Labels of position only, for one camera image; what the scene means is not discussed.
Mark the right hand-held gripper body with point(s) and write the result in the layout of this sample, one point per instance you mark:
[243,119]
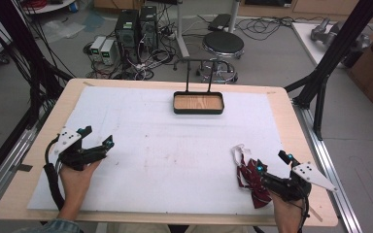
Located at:
[288,187]

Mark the black tape strip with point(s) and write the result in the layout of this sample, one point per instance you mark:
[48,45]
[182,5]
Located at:
[24,167]

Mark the black rack with wooden tray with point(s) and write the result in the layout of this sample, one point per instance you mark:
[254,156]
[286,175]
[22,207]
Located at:
[198,103]

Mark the person's right hand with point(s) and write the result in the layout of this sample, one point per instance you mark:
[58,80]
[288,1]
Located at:
[286,215]

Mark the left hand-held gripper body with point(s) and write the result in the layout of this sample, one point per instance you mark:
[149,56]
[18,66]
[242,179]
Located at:
[77,154]

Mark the white desk leg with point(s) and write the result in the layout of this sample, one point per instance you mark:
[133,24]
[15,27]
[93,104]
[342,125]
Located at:
[233,14]
[182,29]

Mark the black round stool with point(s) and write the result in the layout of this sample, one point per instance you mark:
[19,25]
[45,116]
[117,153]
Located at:
[223,43]

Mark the person's left hand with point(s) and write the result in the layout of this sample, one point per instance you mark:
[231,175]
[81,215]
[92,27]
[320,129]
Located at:
[76,181]

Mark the red striped bow tie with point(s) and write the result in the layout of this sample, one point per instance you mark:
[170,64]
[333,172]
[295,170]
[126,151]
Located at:
[252,184]

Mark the aluminium rail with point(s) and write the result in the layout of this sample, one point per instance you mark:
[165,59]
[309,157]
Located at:
[330,168]
[3,168]

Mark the black metal frame stand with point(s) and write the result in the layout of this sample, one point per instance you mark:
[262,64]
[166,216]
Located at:
[333,55]
[19,48]

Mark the white floor board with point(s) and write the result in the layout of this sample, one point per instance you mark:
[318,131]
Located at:
[307,42]

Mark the white power supply unit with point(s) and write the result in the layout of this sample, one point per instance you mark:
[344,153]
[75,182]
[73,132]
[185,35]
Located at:
[108,51]
[97,45]

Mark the black computer tower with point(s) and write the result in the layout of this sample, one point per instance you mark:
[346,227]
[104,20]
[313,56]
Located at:
[127,32]
[149,27]

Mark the blue denim sleeve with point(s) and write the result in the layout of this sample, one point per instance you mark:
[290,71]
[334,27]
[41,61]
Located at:
[51,226]

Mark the white table mat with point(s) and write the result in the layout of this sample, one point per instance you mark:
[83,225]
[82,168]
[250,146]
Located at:
[162,152]

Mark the black flat device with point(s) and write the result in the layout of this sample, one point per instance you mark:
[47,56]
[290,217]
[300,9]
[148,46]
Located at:
[219,22]

